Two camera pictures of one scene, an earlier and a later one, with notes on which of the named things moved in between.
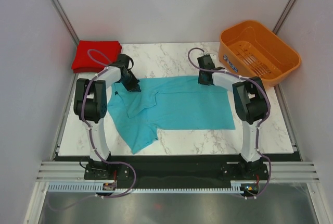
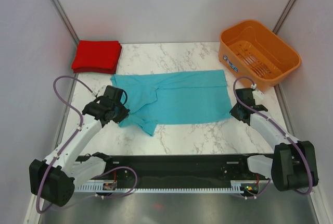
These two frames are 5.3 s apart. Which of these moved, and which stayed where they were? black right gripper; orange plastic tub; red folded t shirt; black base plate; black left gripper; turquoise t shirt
Moved: black left gripper; black right gripper; turquoise t shirt
Stayed: orange plastic tub; red folded t shirt; black base plate
